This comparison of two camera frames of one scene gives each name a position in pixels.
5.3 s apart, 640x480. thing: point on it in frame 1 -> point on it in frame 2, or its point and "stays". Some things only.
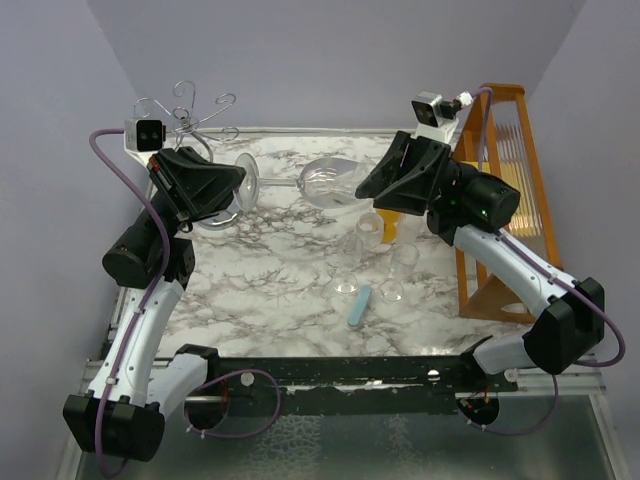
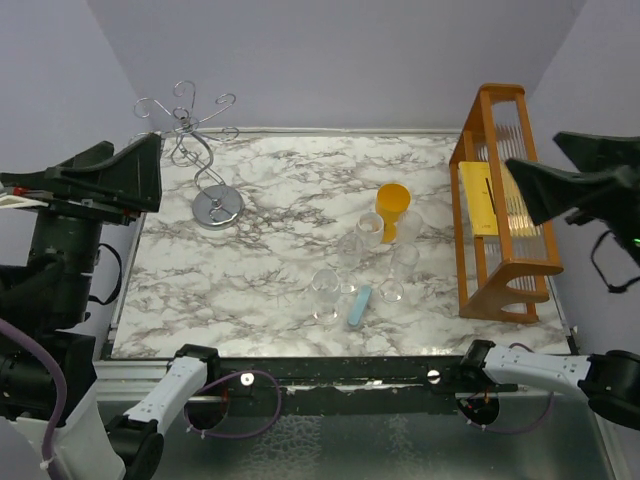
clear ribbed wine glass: x=409 y=227 stays
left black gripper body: x=164 y=177 -> x=77 y=206
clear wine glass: x=369 y=231 stays
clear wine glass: x=350 y=250 stays
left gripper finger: x=208 y=187 -> x=129 y=177
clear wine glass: x=404 y=262 stays
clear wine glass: x=324 y=182 -> x=324 y=287
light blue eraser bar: x=359 y=306 stays
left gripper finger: x=189 y=154 -> x=86 y=158
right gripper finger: x=406 y=175 -> x=550 y=193
